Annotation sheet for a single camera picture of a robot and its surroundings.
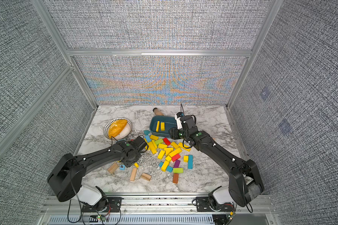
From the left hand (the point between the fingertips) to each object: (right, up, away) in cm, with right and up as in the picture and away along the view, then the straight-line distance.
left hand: (139, 158), depth 86 cm
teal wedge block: (+2, +15, +16) cm, 22 cm away
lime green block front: (+24, -6, -2) cm, 25 cm away
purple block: (+23, -4, +2) cm, 24 cm away
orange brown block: (+22, -10, -5) cm, 25 cm away
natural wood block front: (-3, -10, -3) cm, 11 cm away
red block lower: (+23, 0, +4) cm, 23 cm away
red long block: (+17, +9, +11) cm, 22 cm away
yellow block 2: (+8, +11, +14) cm, 20 cm away
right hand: (+20, +20, -4) cm, 28 cm away
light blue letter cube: (-10, -5, -1) cm, 12 cm away
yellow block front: (+16, -4, -1) cm, 16 cm away
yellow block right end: (+26, +7, +10) cm, 29 cm away
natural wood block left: (-15, -5, -3) cm, 16 cm away
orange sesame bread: (-19, +18, +11) cm, 28 cm away
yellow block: (+10, +18, +17) cm, 26 cm away
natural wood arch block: (+5, -10, -4) cm, 12 cm away
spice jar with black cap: (+9, +30, +27) cm, 41 cm away
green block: (+12, +9, +11) cm, 18 cm away
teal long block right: (+32, -3, +2) cm, 32 cm away
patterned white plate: (-14, +15, +17) cm, 26 cm away
